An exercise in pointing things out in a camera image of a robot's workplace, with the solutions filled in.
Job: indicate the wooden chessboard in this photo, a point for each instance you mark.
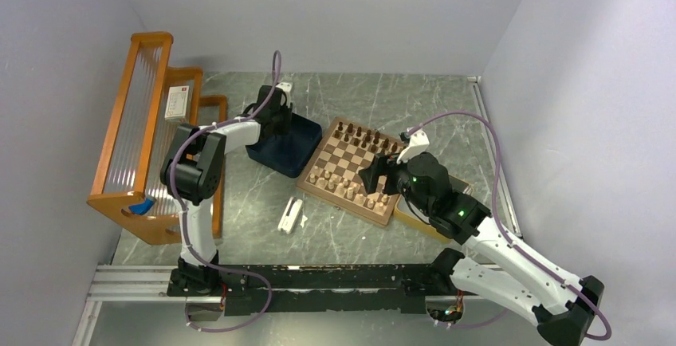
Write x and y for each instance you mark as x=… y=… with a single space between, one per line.
x=346 y=148

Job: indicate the dark blue tray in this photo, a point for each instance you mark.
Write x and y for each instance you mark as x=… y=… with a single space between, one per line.
x=288 y=154

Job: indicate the blue object on rack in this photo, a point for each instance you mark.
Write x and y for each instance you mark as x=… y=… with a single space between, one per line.
x=143 y=207

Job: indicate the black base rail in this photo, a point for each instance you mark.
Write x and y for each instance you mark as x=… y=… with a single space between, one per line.
x=248 y=289

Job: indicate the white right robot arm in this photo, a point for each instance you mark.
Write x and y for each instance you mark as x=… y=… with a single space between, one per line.
x=562 y=306

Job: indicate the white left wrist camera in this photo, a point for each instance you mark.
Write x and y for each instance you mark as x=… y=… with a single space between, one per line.
x=287 y=89

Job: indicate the white stapler-like device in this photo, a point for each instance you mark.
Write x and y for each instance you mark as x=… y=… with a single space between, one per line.
x=290 y=215

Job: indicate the orange wooden rack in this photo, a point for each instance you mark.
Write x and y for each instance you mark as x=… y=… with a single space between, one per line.
x=138 y=138

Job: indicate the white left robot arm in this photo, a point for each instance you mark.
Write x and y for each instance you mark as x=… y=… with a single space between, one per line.
x=193 y=168

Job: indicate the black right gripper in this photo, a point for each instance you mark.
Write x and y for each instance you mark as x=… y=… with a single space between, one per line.
x=382 y=164

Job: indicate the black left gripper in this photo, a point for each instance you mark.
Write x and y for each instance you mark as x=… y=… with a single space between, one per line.
x=287 y=110

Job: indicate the yellow tray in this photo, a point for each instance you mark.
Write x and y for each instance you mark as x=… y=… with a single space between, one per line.
x=405 y=215

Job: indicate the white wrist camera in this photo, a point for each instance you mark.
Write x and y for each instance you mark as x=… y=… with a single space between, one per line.
x=287 y=89
x=417 y=144

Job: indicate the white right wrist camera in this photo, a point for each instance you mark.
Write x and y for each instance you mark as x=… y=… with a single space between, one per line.
x=417 y=144

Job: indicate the white card box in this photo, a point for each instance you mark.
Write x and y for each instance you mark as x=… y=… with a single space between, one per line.
x=177 y=101

